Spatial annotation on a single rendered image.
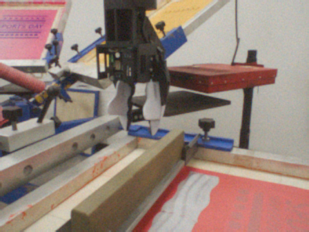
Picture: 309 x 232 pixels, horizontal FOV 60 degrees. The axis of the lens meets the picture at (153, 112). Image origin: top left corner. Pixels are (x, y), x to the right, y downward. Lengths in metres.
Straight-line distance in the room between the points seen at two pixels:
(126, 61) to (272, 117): 2.16
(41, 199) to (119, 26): 0.33
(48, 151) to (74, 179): 0.08
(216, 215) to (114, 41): 0.35
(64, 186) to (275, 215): 0.40
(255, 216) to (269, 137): 2.00
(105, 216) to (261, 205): 0.32
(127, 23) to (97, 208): 0.25
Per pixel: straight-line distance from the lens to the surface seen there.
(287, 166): 0.71
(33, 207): 0.53
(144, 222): 0.51
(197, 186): 0.61
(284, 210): 0.59
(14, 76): 1.04
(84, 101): 3.12
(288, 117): 2.48
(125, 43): 0.38
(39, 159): 0.61
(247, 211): 0.56
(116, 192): 0.40
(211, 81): 1.31
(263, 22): 2.41
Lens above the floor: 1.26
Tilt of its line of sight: 15 degrees down
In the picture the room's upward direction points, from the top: straight up
